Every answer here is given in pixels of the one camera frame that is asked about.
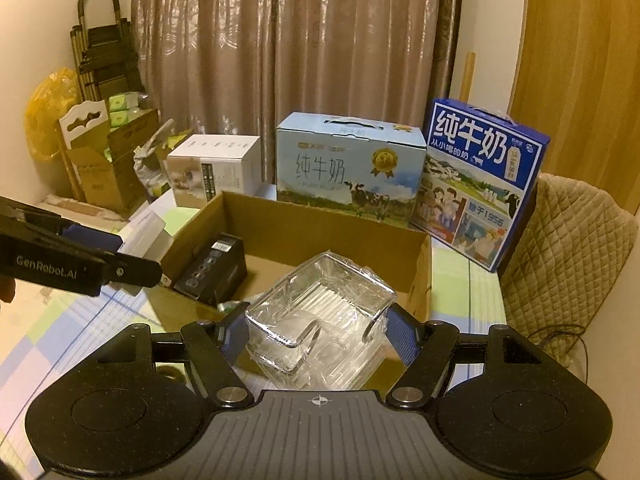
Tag light blue milk carton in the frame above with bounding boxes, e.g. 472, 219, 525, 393
276, 112, 427, 221

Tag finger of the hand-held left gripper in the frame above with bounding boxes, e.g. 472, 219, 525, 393
100, 251, 163, 288
62, 224, 123, 253

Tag small box with crumpled bag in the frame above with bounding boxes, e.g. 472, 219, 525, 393
132, 120, 196, 203

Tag brown cardboard box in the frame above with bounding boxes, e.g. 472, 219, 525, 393
145, 191, 433, 391

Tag wooden door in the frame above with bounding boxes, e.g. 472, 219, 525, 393
510, 0, 640, 221

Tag folded black step ladder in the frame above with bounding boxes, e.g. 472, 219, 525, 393
70, 0, 138, 111

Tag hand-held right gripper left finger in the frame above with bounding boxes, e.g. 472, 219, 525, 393
95, 302, 256, 411

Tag open cardboard storage box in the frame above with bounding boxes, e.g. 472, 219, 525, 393
60, 95, 161, 211

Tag clear plastic box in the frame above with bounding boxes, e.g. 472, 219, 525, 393
245, 252, 396, 391

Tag tangle of black cables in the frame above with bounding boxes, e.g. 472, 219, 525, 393
542, 325, 591, 376

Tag quilted beige chair cover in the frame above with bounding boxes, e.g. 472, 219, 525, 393
500, 172, 638, 376

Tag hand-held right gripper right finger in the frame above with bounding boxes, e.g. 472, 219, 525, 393
385, 302, 546, 411

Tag white product box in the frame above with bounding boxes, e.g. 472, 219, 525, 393
166, 135, 262, 209

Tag brown patterned curtain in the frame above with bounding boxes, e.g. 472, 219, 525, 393
130, 0, 466, 201

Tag dark blue milk carton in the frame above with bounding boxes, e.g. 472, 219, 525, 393
410, 97, 551, 273

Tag stack of green packets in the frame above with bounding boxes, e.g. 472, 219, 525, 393
107, 92, 151, 128

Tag yellow plastic bag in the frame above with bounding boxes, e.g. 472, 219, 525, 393
26, 72, 81, 161

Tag black product box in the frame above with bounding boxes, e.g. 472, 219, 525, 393
173, 232, 248, 306

